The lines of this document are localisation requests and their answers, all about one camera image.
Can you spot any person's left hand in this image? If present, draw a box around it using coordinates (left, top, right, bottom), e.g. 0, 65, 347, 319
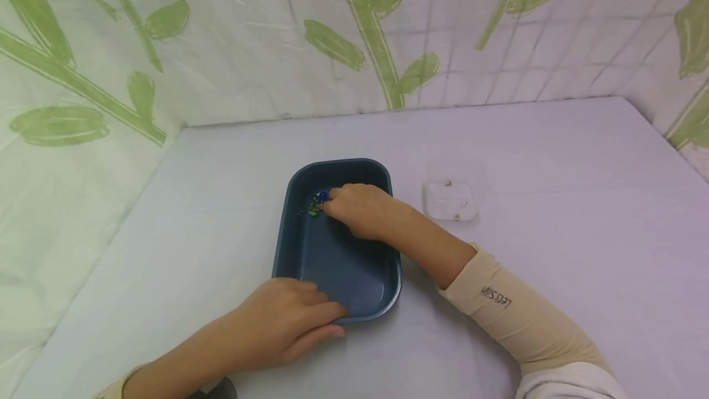
219, 277, 350, 373

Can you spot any person's right hand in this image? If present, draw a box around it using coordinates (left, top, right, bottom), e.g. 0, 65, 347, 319
322, 183, 403, 243

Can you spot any dark blue rectangular tray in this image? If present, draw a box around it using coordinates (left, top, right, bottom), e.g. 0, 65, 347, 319
271, 158, 404, 324

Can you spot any person's left forearm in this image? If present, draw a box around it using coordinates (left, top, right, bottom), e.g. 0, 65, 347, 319
94, 318, 240, 399

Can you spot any person's right forearm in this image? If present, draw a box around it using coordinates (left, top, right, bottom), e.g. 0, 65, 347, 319
382, 199, 630, 399

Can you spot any cluster of green blue beads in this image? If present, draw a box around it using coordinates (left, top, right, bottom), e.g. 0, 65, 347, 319
306, 190, 332, 218

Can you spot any black wrist band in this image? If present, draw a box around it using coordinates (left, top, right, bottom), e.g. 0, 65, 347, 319
187, 377, 238, 399

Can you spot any clear plastic square container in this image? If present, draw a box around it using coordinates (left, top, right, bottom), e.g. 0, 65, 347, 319
423, 158, 490, 223

